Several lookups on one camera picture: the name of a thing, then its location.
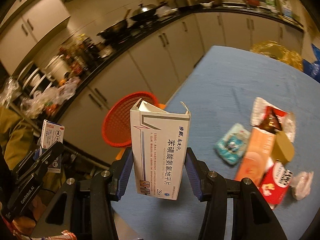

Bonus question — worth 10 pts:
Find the blue table cloth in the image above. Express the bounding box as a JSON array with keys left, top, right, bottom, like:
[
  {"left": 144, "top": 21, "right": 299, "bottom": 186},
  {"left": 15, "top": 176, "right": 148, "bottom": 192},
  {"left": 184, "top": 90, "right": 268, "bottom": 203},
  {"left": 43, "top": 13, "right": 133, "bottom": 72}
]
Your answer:
[{"left": 111, "top": 45, "right": 320, "bottom": 240}]

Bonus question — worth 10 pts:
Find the blue plastic bag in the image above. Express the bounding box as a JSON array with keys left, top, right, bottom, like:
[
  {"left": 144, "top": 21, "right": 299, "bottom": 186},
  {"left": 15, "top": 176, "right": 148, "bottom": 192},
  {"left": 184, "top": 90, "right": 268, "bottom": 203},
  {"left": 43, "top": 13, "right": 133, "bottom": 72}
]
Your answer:
[{"left": 303, "top": 43, "right": 320, "bottom": 83}]

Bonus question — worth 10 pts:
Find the teal tissue pack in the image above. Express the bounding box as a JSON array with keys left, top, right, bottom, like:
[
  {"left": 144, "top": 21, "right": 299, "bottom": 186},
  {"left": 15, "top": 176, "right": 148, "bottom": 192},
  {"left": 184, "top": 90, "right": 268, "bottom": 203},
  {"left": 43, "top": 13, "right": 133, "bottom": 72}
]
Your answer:
[{"left": 214, "top": 123, "right": 251, "bottom": 165}]

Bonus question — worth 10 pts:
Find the silver red foil wrapper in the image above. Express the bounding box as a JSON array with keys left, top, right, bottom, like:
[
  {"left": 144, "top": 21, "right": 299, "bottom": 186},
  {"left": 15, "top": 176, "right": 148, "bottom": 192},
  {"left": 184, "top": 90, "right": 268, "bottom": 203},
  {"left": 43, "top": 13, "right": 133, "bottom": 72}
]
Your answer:
[{"left": 250, "top": 97, "right": 296, "bottom": 142}]

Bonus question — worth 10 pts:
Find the yellow plastic bag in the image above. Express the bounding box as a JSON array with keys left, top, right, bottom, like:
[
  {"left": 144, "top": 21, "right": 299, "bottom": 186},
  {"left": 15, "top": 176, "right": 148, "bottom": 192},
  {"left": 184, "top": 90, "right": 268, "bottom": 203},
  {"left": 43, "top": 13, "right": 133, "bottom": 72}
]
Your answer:
[{"left": 250, "top": 41, "right": 303, "bottom": 72}]

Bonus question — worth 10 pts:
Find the yellow plastic tub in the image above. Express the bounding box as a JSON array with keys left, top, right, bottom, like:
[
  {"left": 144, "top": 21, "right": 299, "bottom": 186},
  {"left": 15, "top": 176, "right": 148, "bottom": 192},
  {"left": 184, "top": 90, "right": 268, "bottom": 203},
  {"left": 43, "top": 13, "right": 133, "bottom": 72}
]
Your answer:
[{"left": 271, "top": 131, "right": 295, "bottom": 165}]

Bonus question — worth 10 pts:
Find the clear plastic bag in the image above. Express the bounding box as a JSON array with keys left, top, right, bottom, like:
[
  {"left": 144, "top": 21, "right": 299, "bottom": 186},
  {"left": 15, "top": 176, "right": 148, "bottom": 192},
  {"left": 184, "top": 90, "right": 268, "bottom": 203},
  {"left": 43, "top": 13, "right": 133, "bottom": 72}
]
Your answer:
[{"left": 290, "top": 171, "right": 314, "bottom": 200}]

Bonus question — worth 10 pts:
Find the red plastic basket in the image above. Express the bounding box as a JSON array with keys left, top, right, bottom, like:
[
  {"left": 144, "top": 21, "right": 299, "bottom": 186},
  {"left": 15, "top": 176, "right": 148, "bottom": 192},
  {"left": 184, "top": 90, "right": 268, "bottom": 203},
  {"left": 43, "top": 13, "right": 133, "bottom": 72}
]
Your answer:
[{"left": 101, "top": 91, "right": 159, "bottom": 148}]

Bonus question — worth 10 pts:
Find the black wok with lid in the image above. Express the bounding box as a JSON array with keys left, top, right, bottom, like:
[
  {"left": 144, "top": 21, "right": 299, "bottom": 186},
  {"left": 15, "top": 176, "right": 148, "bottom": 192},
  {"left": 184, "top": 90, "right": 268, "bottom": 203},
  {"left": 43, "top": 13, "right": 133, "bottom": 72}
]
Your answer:
[{"left": 130, "top": 1, "right": 168, "bottom": 22}]

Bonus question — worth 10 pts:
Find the tall white medicine box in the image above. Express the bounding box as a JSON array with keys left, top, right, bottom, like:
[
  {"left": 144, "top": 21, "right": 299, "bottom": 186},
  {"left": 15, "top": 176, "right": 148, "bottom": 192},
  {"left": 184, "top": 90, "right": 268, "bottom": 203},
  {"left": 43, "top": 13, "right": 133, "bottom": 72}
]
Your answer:
[{"left": 130, "top": 99, "right": 191, "bottom": 200}]

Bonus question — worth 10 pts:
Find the red white snack bag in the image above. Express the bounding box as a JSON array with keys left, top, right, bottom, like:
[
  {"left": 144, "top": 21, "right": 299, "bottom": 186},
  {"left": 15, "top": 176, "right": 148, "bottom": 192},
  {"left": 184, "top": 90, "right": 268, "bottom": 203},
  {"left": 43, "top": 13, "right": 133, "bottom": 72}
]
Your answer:
[{"left": 259, "top": 160, "right": 293, "bottom": 210}]

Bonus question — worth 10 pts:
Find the small white medicine box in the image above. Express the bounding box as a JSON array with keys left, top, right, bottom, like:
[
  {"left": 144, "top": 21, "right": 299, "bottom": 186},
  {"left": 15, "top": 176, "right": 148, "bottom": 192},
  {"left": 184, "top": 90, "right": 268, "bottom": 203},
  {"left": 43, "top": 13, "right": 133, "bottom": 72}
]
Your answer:
[{"left": 39, "top": 119, "right": 65, "bottom": 174}]

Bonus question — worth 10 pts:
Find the dark brown snack bag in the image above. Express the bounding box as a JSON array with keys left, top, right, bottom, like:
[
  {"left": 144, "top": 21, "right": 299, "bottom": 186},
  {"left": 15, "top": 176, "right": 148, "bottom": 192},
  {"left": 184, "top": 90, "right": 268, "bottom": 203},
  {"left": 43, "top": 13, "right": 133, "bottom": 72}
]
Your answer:
[{"left": 258, "top": 106, "right": 283, "bottom": 134}]

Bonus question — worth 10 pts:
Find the orange cardboard box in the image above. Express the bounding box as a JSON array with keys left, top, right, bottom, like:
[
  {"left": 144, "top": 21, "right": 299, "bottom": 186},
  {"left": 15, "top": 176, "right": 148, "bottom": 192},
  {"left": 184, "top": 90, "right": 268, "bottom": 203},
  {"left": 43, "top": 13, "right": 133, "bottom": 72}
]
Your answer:
[{"left": 234, "top": 128, "right": 276, "bottom": 186}]

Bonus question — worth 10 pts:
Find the black frying pan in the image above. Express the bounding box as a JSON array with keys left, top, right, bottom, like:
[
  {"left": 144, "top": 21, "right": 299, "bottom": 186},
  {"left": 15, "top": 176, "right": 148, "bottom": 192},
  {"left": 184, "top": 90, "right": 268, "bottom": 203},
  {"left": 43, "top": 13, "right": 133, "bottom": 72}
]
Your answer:
[{"left": 97, "top": 8, "right": 131, "bottom": 41}]

